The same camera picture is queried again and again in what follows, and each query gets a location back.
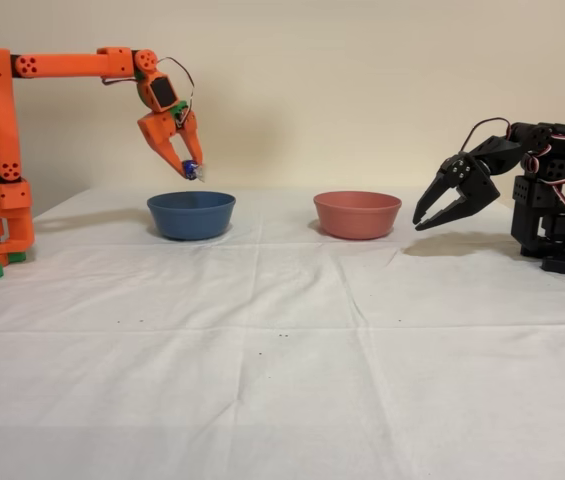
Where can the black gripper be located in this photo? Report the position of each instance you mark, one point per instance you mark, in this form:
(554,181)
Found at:
(477,182)

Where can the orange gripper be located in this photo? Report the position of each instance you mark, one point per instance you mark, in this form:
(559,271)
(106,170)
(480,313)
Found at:
(156,130)

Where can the blue candy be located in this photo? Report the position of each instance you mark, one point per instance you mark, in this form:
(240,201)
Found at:
(189,169)

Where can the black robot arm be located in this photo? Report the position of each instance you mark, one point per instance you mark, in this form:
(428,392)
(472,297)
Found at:
(552,200)

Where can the blue bowl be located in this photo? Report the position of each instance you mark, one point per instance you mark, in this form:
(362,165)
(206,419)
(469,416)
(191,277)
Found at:
(192,217)

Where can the red bowl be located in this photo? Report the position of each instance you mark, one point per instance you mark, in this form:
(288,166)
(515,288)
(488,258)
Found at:
(357,217)

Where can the white tablecloth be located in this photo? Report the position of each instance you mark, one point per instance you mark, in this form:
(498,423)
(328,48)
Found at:
(282,350)

